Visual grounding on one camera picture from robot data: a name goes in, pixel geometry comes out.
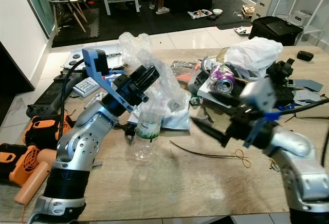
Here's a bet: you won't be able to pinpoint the orange black power tool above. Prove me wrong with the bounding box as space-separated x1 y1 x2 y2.
26 113 74 148

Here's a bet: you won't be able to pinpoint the tray with food scraps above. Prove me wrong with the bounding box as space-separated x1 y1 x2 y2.
187 9 213 21

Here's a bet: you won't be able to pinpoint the small brass screws pile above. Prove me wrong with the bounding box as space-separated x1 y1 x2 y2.
268 159 282 173

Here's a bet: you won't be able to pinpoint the white round floor device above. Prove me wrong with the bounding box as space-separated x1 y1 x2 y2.
68 44 125 73

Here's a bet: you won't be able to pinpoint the thin black orange wire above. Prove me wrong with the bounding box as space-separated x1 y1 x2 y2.
170 140 252 169

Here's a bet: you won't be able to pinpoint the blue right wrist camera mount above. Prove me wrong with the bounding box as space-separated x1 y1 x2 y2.
243 109 282 148

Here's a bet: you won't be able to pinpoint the small black oval case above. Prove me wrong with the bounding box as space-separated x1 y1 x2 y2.
297 50 316 62

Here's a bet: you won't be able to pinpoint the grey cut foam pieces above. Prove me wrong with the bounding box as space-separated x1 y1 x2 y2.
287 77 323 107

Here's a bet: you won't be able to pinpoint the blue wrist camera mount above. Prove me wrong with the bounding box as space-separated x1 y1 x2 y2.
243 109 282 148
82 48 134 113

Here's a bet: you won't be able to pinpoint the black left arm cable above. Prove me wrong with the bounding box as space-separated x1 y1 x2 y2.
59 59 87 141

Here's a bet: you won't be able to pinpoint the clear bubble wrap sheet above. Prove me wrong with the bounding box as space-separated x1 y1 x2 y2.
118 32 192 116

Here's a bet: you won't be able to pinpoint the white plastic bag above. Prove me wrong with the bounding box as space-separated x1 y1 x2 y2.
224 36 284 79

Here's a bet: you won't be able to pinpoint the white keypad calculator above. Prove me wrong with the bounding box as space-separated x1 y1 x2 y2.
73 76 101 98

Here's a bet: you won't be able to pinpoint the clear plastic bottle green label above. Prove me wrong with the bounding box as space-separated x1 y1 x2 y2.
132 99 166 161

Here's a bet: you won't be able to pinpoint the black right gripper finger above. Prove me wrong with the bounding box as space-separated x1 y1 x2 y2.
189 115 229 134
208 130 233 148

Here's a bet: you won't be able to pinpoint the purple drink can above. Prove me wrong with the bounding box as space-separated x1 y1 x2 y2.
208 64 237 94

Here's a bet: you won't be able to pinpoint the orange black heat gun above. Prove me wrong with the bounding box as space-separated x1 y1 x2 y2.
0 142 68 206

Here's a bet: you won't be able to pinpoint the black power strip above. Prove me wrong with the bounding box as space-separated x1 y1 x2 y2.
26 86 84 118

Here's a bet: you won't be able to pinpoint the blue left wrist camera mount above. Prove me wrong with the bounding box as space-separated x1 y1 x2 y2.
82 48 134 113

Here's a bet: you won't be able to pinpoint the white toaster appliance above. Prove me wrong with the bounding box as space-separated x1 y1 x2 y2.
290 10 312 27

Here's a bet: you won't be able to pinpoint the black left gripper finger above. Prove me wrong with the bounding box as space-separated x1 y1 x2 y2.
131 88 154 106
130 65 160 92

